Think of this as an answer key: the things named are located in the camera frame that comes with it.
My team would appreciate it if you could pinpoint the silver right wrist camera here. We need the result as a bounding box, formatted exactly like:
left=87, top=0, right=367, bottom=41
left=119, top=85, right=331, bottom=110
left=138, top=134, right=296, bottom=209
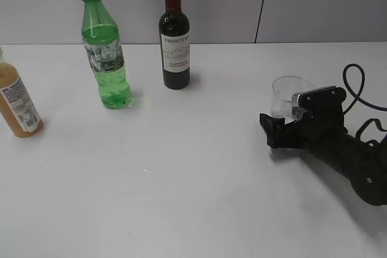
left=291, top=86, right=336, bottom=109

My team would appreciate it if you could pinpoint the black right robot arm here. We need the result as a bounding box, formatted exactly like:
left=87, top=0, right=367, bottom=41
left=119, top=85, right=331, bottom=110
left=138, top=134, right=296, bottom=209
left=259, top=86, right=386, bottom=206

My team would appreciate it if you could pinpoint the orange juice bottle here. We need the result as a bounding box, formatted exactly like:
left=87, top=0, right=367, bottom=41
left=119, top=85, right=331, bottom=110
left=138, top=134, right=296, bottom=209
left=1, top=54, right=43, bottom=138

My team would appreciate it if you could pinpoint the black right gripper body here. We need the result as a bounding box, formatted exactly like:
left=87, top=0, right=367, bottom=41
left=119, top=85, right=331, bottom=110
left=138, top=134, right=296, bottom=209
left=282, top=90, right=346, bottom=151

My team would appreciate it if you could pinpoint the green sprite bottle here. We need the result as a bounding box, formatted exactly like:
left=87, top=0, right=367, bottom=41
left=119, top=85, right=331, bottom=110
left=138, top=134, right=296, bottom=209
left=81, top=0, right=132, bottom=109

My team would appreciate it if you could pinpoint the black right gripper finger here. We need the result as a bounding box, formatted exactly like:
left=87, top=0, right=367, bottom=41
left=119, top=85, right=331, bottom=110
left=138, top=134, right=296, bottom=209
left=259, top=113, right=287, bottom=149

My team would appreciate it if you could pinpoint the dark red wine bottle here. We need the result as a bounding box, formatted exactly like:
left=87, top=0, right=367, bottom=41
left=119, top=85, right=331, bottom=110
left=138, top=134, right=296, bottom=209
left=158, top=0, right=190, bottom=89

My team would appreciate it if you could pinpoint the transparent plastic cup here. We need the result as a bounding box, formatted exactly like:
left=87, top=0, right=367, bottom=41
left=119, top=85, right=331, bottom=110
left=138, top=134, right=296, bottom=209
left=270, top=76, right=316, bottom=122

